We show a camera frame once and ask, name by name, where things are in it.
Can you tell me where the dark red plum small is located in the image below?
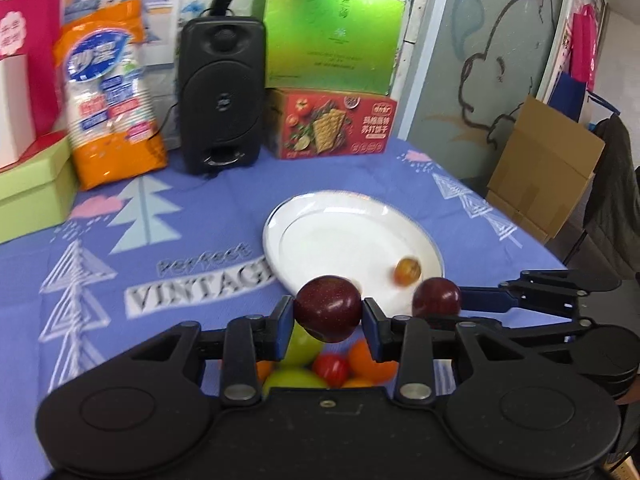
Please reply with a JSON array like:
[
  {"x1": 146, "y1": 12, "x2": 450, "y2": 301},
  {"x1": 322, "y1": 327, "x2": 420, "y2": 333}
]
[{"x1": 411, "y1": 278, "x2": 462, "y2": 318}]

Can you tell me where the red-yellow plum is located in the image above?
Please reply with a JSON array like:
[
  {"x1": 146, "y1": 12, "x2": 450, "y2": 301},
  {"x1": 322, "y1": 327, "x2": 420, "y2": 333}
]
[{"x1": 393, "y1": 257, "x2": 422, "y2": 287}]

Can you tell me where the dark red plum large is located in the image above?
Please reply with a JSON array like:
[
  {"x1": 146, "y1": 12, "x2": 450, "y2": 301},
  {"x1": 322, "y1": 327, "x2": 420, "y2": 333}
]
[{"x1": 293, "y1": 275, "x2": 362, "y2": 344}]

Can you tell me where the orange tangerine left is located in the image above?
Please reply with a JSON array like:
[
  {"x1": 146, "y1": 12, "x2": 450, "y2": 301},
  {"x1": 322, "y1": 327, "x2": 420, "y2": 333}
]
[{"x1": 256, "y1": 361, "x2": 274, "y2": 384}]

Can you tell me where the orange tangerine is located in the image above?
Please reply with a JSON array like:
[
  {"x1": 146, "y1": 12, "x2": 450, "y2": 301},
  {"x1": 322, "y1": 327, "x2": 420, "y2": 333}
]
[
  {"x1": 342, "y1": 377, "x2": 375, "y2": 388},
  {"x1": 256, "y1": 361, "x2": 274, "y2": 384},
  {"x1": 347, "y1": 338, "x2": 398, "y2": 385}
]

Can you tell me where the orange tangerine right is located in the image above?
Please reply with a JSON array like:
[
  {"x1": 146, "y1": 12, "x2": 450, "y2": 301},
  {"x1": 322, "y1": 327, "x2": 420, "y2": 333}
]
[{"x1": 347, "y1": 338, "x2": 398, "y2": 385}]

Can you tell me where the green jujube upper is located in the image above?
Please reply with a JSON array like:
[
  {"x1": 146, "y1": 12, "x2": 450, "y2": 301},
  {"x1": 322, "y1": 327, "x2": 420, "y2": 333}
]
[{"x1": 280, "y1": 322, "x2": 324, "y2": 367}]

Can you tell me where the green jujube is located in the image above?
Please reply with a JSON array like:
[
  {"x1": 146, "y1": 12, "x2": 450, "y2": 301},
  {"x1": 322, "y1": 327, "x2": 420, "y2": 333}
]
[
  {"x1": 262, "y1": 367, "x2": 329, "y2": 398},
  {"x1": 280, "y1": 322, "x2": 324, "y2": 367}
]

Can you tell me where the green jujube lower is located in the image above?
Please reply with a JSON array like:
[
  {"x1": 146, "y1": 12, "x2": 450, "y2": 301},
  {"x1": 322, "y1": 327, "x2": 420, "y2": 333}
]
[{"x1": 262, "y1": 367, "x2": 329, "y2": 398}]

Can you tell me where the orange tangerine lower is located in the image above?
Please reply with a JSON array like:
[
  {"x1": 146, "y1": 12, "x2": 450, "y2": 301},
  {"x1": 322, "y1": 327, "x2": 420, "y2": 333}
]
[{"x1": 342, "y1": 377, "x2": 375, "y2": 388}]

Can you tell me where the small red tomato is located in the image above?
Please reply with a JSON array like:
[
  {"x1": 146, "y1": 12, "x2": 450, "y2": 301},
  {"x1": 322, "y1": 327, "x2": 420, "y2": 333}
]
[{"x1": 311, "y1": 353, "x2": 350, "y2": 389}]

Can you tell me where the dark jacket on chair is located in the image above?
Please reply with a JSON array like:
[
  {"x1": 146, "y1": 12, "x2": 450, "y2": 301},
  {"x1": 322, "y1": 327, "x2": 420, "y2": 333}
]
[{"x1": 582, "y1": 115, "x2": 640, "y2": 280}]

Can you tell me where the white ceramic plate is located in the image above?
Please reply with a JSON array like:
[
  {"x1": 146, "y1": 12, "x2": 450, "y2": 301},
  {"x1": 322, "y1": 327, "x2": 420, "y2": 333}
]
[{"x1": 262, "y1": 190, "x2": 445, "y2": 318}]

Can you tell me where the brown cardboard box right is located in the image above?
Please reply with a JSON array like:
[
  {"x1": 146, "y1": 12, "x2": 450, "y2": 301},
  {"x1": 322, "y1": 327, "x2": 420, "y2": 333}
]
[{"x1": 486, "y1": 96, "x2": 604, "y2": 244}]

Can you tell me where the blue patterned tablecloth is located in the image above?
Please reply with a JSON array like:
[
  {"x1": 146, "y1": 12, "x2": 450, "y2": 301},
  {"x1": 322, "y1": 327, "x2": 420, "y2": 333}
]
[{"x1": 1, "y1": 140, "x2": 560, "y2": 479}]

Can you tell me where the red cracker box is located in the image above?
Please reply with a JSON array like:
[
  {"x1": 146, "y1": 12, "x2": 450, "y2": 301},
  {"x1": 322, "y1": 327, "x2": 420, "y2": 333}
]
[{"x1": 264, "y1": 89, "x2": 397, "y2": 159}]

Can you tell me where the orange paper cup package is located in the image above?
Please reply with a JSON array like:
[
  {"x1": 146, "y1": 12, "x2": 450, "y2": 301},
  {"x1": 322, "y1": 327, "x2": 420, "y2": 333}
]
[{"x1": 53, "y1": 0, "x2": 167, "y2": 190}]

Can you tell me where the light green shoe box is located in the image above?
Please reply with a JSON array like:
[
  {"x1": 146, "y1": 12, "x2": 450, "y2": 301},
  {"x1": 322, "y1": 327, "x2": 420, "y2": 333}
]
[{"x1": 0, "y1": 131, "x2": 78, "y2": 243}]

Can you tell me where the black speaker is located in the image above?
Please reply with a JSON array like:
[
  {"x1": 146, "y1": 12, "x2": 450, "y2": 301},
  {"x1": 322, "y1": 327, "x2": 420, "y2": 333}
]
[{"x1": 177, "y1": 0, "x2": 266, "y2": 174}]

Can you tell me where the large green gift box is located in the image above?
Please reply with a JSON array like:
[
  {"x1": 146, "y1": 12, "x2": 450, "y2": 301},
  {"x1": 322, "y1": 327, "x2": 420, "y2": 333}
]
[{"x1": 252, "y1": 0, "x2": 404, "y2": 94}]

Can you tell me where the white coffee cup box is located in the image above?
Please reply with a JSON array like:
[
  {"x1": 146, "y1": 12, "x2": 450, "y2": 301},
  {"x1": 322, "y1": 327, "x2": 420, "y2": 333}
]
[{"x1": 0, "y1": 55, "x2": 36, "y2": 168}]

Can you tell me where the pink paper bag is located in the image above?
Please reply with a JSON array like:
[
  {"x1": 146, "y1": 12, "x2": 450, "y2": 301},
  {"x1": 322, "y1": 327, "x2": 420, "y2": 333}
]
[{"x1": 1, "y1": 0, "x2": 61, "y2": 136}]

